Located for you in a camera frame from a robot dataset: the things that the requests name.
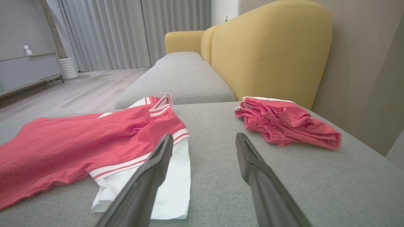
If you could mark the red white basketball jersey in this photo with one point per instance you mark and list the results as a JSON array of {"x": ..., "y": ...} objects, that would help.
[{"x": 79, "y": 145}]

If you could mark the grey pleated curtain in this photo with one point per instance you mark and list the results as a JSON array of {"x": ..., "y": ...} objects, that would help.
[{"x": 126, "y": 31}]

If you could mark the white wall switch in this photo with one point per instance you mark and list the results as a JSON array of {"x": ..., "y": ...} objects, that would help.
[{"x": 225, "y": 18}]

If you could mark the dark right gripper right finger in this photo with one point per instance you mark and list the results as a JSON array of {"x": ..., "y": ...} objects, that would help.
[{"x": 268, "y": 192}]

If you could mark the white ribbed plant pot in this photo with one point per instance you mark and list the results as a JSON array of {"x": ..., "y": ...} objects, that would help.
[{"x": 68, "y": 67}]

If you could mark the grey low cabinet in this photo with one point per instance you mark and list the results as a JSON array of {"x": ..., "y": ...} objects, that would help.
[{"x": 25, "y": 71}]

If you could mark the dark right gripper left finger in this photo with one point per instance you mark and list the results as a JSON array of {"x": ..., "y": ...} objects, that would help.
[{"x": 142, "y": 186}]

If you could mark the red shorts white waistband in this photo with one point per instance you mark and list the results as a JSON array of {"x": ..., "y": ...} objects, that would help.
[{"x": 284, "y": 126}]

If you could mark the brown tree trunk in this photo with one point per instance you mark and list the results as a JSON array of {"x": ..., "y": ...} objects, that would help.
[{"x": 53, "y": 28}]

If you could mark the small white round camera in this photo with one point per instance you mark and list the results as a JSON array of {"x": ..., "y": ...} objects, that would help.
[{"x": 27, "y": 49}]

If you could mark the small grey sofa seat cushion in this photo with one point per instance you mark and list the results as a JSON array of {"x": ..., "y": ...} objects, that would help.
[{"x": 180, "y": 78}]

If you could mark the yellow sofa armrest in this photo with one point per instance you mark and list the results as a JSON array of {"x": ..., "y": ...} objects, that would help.
[{"x": 183, "y": 41}]

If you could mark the yellow sofa backrest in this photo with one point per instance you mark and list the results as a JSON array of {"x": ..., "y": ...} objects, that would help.
[{"x": 271, "y": 50}]

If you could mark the large grey sofa seat cushion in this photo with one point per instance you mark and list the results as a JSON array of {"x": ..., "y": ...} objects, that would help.
[{"x": 315, "y": 189}]

